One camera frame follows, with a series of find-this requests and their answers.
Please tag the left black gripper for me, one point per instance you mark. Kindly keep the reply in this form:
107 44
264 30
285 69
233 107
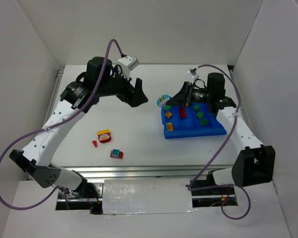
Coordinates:
128 91

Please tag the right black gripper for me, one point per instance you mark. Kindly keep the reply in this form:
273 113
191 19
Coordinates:
187 93

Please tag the red yellow lego brick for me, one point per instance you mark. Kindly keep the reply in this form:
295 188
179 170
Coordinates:
182 113

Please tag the small green lego brick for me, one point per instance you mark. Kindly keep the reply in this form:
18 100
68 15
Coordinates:
196 107

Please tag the green rounded lego piece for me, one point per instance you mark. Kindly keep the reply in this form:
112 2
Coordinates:
167 107

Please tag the teal flower lego piece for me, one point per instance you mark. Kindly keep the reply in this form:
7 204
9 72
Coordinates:
162 100

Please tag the yellow face lego brick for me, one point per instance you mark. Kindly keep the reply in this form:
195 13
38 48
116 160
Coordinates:
168 114

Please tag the green square lego brick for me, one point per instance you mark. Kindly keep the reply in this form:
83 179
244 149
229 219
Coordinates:
199 114

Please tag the yellow lego plate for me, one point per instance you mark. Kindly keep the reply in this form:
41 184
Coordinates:
169 126

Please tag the green teal lego stack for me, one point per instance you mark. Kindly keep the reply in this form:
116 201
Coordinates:
204 122

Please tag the red teal lego stack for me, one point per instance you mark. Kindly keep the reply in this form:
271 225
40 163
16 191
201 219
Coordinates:
117 154

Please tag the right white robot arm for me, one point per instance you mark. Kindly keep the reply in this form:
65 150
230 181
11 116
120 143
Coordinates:
255 161

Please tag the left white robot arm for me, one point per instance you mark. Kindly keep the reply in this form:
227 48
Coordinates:
75 101

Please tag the blue plastic sorting bin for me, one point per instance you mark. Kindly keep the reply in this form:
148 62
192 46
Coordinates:
191 127

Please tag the red yellow flower lego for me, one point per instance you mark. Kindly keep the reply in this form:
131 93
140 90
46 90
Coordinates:
104 136

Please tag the white foam board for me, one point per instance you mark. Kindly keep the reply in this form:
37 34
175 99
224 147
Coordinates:
146 196

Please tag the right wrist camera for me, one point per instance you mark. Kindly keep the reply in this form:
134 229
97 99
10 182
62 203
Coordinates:
192 73

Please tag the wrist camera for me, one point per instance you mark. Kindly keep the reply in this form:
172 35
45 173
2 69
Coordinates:
192 73
127 64

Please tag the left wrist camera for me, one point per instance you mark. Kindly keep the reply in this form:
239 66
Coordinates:
127 64

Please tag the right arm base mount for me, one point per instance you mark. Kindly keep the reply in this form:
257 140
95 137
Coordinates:
214 197

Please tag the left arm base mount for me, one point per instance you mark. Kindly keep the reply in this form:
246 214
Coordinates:
90 200

